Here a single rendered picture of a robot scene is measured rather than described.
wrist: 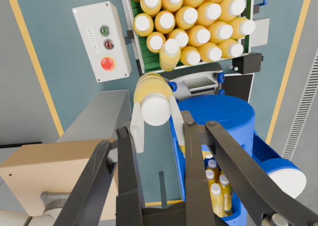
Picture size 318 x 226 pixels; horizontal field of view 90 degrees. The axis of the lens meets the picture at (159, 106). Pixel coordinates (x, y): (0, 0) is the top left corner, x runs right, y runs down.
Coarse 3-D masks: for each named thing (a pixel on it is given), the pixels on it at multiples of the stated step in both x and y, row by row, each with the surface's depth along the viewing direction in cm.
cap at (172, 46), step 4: (168, 40) 42; (172, 40) 42; (176, 40) 42; (168, 44) 43; (172, 44) 43; (176, 44) 43; (168, 48) 43; (172, 48) 43; (176, 48) 42; (168, 52) 43; (172, 52) 43; (176, 52) 43
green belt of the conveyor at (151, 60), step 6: (132, 0) 58; (132, 6) 58; (138, 6) 58; (138, 12) 59; (138, 36) 63; (144, 42) 64; (144, 48) 65; (144, 54) 66; (150, 54) 66; (156, 54) 66; (144, 60) 66; (150, 60) 67; (156, 60) 67; (222, 60) 69; (144, 66) 67; (150, 66) 68; (156, 66) 68; (192, 66) 70; (162, 72) 71
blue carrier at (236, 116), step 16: (208, 96) 66; (224, 96) 63; (192, 112) 56; (208, 112) 54; (224, 112) 52; (240, 112) 50; (240, 128) 44; (176, 144) 66; (240, 144) 46; (176, 160) 63; (208, 160) 83; (240, 208) 60; (240, 224) 64
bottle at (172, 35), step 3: (174, 30) 50; (177, 30) 49; (180, 30) 49; (183, 30) 50; (168, 33) 56; (171, 33) 51; (174, 33) 50; (177, 33) 48; (186, 33) 50; (165, 36) 62; (168, 36) 53; (171, 36) 50; (174, 36) 49; (180, 48) 52
